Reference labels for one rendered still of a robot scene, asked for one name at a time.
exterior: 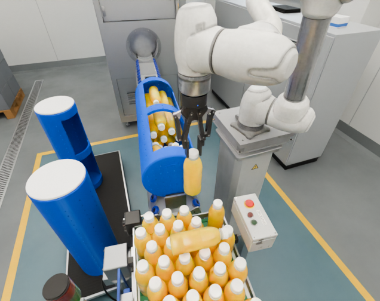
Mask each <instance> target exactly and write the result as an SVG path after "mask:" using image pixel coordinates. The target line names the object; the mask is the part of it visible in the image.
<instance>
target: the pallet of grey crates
mask: <svg viewBox="0 0 380 301"><path fill-rule="evenodd" d="M24 97H25V94H24V92H23V90H22V88H20V86H19V84H18V82H17V80H16V79H15V77H14V75H13V73H12V71H11V69H10V67H9V65H8V64H7V62H6V60H5V58H4V55H3V53H2V51H1V49H0V113H1V112H3V113H4V114H5V116H6V117H7V119H12V118H15V117H16V115H17V112H18V111H19V108H20V106H21V103H22V101H23V99H24Z"/></svg>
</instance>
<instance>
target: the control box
mask: <svg viewBox="0 0 380 301"><path fill-rule="evenodd" d="M248 199H250V200H252V201H253V202H254V206H252V207H248V206H246V204H245V201H246V200H248ZM231 211H232V214H233V216H234V219H235V221H236V223H237V226H238V228H239V230H240V233H241V235H242V237H243V240H244V242H245V245H246V247H247V249H248V251H249V252H252V251H257V250H262V249H265V248H270V247H272V245H273V243H274V241H275V239H276V237H277V235H278V234H277V232H276V230H275V229H274V227H273V225H272V223H271V221H270V219H269V218H268V216H267V214H266V212H265V210H264V209H263V207H262V205H261V203H260V202H259V200H258V198H257V196H256V194H255V193H253V194H250V195H243V196H237V197H234V200H233V204H232V210H231ZM248 212H252V213H253V217H249V216H248V215H247V214H248ZM261 218H263V219H264V220H263V219H261ZM253 219H255V220H256V221H257V224H256V225H253V224H252V223H251V221H252V220H253ZM264 222H265V223H264Z"/></svg>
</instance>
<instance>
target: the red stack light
mask: <svg viewBox="0 0 380 301"><path fill-rule="evenodd" d="M69 279H70V277H69ZM74 293H75V283H74V282H73V281H72V280H71V279H70V285H69V288H68V290H67V292H66V293H65V294H64V295H63V296H62V297H61V298H59V299H57V300H55V301H70V300H71V298H72V297H73V295H74Z"/></svg>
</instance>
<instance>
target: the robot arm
mask: <svg viewBox="0 0 380 301"><path fill-rule="evenodd" d="M269 1H271V0H246V7H247V10H248V12H249V14H250V15H251V17H252V19H253V20H254V23H251V24H247V25H244V26H239V27H238V29H226V28H223V27H220V26H218V25H217V17H216V14H215V12H214V9H213V7H212V6H211V5H210V4H207V3H202V2H190V3H187V4H185V5H183V6H182V7H180V9H179V10H178V12H177V17H176V24H175V30H174V55H175V59H176V63H177V68H178V80H179V90H180V92H181V101H182V105H181V108H180V110H179V111H177V112H172V115H173V118H174V121H175V127H176V137H177V139H178V141H179V142H180V141H182V147H183V149H184V150H185V155H186V158H189V140H188V133H189V128H190V125H191V122H192V121H194V120H197V122H198V129H199V132H200V135H198V136H197V150H198V151H199V156H201V155H202V146H204V141H205V140H206V137H210V134H211V129H212V121H213V116H214V114H215V112H216V111H215V110H214V109H213V107H207V93H208V92H209V91H210V81H211V75H212V74H217V75H220V76H223V77H224V78H227V79H230V80H233V81H237V82H241V83H244V84H250V85H251V86H250V87H249V88H248V89H247V91H246V92H245V93H244V95H243V97H242V99H241V104H240V110H239V114H236V115H235V118H236V119H237V120H238V121H236V122H232V123H230V126H231V127H233V128H235V129H236V130H237V131H239V132H240V133H241V134H242V135H244V136H245V137H246V139H249V140H250V139H252V138H253V137H255V136H258V135H260V134H262V133H265V132H269V131H270V128H269V127H267V126H266V125H269V126H271V127H273V128H276V129H278V130H281V131H285V132H288V133H304V132H307V131H308V130H309V128H310V126H311V125H312V123H313V121H314V119H315V112H314V110H313V109H312V108H311V107H309V98H308V97H307V96H306V94H307V91H308V87H309V84H310V82H311V78H312V75H313V73H314V69H315V66H316V64H317V60H318V57H319V55H320V52H321V49H322V46H323V43H324V40H325V38H326V35H327V31H328V29H329V26H330V22H331V20H332V17H333V16H334V15H335V14H336V13H337V12H338V11H339V10H340V8H341V7H342V5H343V4H347V3H349V2H351V1H353V0H300V4H301V13H302V15H303V16H302V21H301V25H300V28H299V33H298V38H297V41H296V45H295V44H294V43H293V42H292V41H291V40H290V39H289V38H287V37H286V36H283V35H282V31H283V25H282V22H281V19H280V17H279V15H278V14H277V12H276V11H275V9H274V8H273V6H272V5H271V3H270V2H269ZM285 80H287V82H286V87H285V90H284V92H283V93H281V94H280V95H279V96H278V98H275V97H274V96H273V95H271V94H272V92H271V90H270V89H269V88H268V87H266V86H271V85H277V84H281V83H282V82H283V81H285ZM206 112H207V118H206V128H205V132H204V127H203V118H202V117H203V115H204V114H205V113H206ZM181 114H182V115H183V116H184V117H185V123H184V127H183V133H182V136H181V130H180V121H179V120H180V116H181ZM264 124H266V125H264Z"/></svg>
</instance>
